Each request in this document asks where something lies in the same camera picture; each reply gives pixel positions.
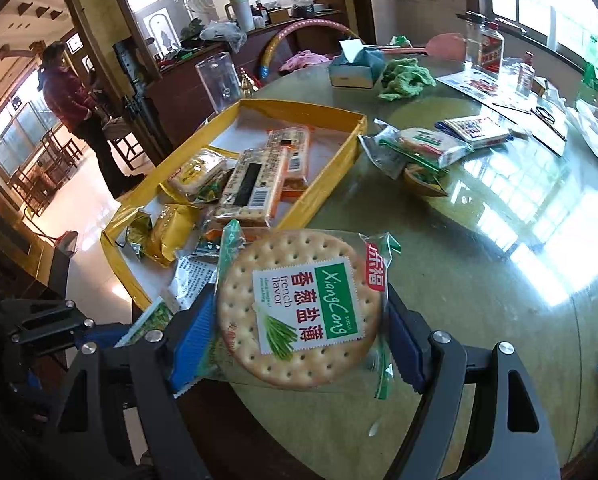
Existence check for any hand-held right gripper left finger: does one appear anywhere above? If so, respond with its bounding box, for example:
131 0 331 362
44 285 217 480

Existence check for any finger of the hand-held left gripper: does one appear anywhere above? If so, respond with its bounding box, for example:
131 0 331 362
74 319 136 352
0 297 82 345

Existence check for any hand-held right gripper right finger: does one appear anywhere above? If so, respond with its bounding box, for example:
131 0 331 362
385 285 562 480

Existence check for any green white snack packet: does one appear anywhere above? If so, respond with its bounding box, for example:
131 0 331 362
115 254 221 349

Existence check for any round cracker packet green label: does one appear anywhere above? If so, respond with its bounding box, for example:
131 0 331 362
360 119 475 182
199 219 403 402

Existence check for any gold foil snack packet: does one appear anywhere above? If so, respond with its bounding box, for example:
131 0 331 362
128 203 201 268

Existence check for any long orange cracker packet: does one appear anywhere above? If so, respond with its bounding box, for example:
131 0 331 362
213 147 293 227

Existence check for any yellow green snack packet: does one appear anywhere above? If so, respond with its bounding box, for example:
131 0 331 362
167 149 236 204

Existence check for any short orange cracker packet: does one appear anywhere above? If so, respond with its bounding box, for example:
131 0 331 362
267 126 313 192

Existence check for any yellow cardboard box tray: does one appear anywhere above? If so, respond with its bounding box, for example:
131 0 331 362
101 98 369 312

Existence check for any wooden chair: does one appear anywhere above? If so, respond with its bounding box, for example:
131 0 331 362
8 129 80 217

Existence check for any brown snack packet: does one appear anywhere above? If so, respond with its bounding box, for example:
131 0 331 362
403 162 451 198

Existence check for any red blue striped snack packet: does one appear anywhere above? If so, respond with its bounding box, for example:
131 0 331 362
434 115 513 150

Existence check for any dark wooden sideboard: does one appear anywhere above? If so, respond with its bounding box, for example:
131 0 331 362
144 10 365 147

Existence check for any clear plastic cup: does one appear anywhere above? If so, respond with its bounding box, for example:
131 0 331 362
194 52 244 114

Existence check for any green knitted cloth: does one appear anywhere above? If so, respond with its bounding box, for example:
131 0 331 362
377 57 438 102

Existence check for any printed paper flyer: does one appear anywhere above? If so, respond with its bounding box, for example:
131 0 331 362
436 68 511 102

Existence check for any teal tissue box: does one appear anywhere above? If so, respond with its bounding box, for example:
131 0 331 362
328 41 386 88

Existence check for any small clear bottle red cap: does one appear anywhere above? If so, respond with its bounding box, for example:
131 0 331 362
516 52 536 95

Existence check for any pink cloth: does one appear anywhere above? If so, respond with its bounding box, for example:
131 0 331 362
281 49 333 74

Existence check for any pink plastic fan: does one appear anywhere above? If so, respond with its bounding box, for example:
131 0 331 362
378 33 466 62

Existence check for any white plastic bag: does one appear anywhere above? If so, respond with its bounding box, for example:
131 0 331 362
199 20 248 54

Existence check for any white liquor bottle red label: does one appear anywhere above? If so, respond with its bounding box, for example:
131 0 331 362
476 20 505 73

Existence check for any pink hula hoop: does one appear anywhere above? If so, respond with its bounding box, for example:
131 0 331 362
258 18 363 79

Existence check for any clear plastic jar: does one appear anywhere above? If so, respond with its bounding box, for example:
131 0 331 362
464 11 488 64

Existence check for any white tumbler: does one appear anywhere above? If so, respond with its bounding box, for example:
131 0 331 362
223 0 256 32

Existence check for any green plastic bag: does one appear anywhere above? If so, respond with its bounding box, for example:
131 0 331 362
581 34 598 92

